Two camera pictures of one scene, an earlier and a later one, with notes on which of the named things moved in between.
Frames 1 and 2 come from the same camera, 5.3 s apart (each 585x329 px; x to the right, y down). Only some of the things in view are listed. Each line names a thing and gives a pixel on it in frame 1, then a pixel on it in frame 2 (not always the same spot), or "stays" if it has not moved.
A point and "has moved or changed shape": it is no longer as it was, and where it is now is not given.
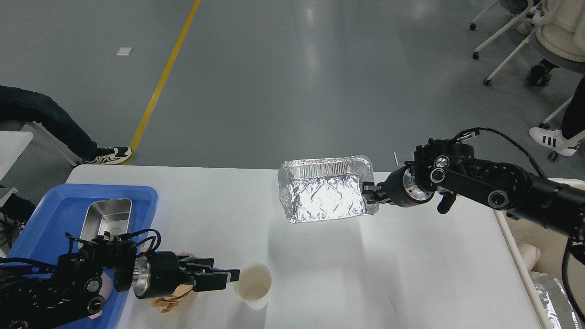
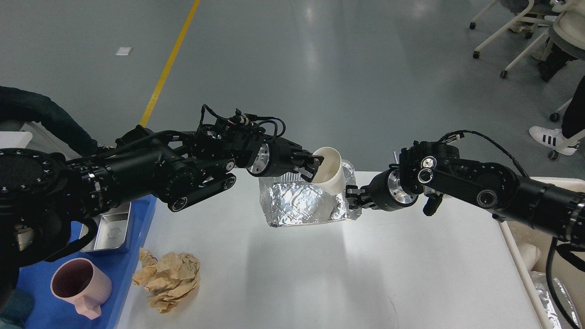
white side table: x=12 y=144 stays
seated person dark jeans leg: x=18 y=104 stays
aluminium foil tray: x=312 y=188 has moved or changed shape
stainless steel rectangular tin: x=113 y=216 stays
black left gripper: x=157 y=274 to x=277 y=156
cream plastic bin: x=534 y=247 stays
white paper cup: x=254 y=285 to x=330 y=177
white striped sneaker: x=554 y=140 stays
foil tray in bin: x=556 y=307 stays
